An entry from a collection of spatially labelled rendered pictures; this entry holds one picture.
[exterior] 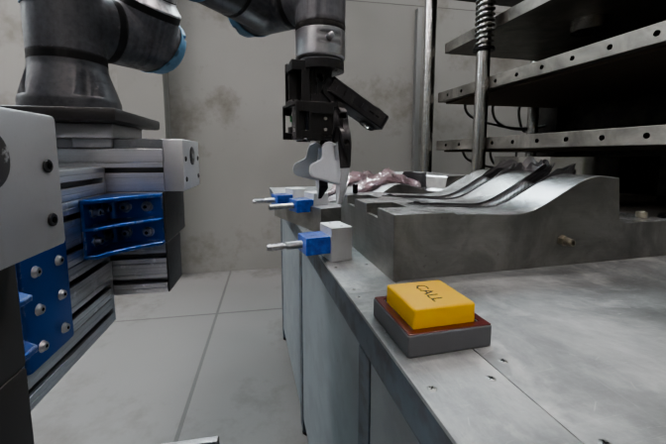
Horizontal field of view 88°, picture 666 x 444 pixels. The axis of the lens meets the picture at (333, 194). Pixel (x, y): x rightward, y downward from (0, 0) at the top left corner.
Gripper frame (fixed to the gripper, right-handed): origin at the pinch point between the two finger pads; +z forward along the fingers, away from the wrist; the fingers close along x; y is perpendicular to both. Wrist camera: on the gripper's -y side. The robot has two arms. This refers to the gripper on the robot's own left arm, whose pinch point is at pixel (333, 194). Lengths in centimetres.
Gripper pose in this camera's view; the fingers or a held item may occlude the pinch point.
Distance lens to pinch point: 55.4
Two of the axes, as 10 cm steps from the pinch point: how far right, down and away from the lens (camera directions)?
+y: -9.2, 0.4, -4.0
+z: 0.0, 9.9, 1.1
